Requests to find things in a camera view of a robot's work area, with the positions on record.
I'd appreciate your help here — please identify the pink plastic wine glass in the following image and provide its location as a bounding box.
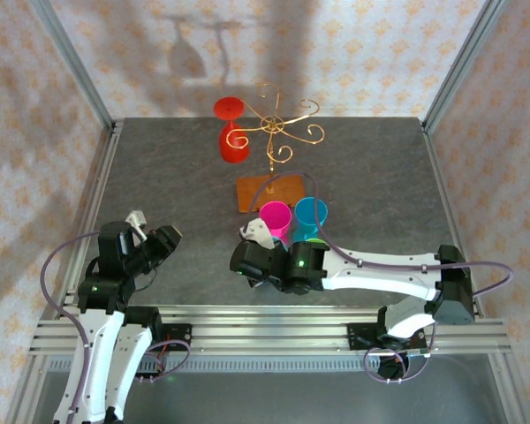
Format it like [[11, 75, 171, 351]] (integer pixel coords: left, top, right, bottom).
[[259, 201, 292, 248]]

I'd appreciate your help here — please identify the cyan plastic wine glass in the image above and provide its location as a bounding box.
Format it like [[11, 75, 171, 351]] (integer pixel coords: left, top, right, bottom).
[[292, 197, 329, 245]]

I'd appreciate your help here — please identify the red plastic wine glass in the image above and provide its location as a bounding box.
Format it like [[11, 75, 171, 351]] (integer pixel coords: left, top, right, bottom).
[[213, 97, 252, 165]]

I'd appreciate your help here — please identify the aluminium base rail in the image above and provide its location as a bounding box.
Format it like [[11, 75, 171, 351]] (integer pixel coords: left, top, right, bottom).
[[28, 303, 513, 357]]

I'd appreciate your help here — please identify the aluminium side rail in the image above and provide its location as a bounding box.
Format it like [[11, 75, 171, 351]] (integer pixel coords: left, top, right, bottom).
[[420, 117, 487, 319], [55, 117, 125, 319]]

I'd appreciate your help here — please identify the gold wire wine glass rack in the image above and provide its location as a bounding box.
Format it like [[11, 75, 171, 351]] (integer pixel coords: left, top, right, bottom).
[[234, 83, 325, 215]]

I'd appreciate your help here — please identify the grey slotted cable duct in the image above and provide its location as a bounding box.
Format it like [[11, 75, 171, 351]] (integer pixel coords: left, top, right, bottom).
[[43, 355, 500, 375]]

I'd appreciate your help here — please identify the purple cable loop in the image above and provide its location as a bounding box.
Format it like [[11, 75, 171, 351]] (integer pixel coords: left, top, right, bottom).
[[127, 339, 192, 384], [364, 346, 430, 385]]

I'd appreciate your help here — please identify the aluminium frame post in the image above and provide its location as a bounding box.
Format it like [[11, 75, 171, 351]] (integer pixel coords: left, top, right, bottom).
[[29, 0, 116, 129], [422, 0, 510, 132]]

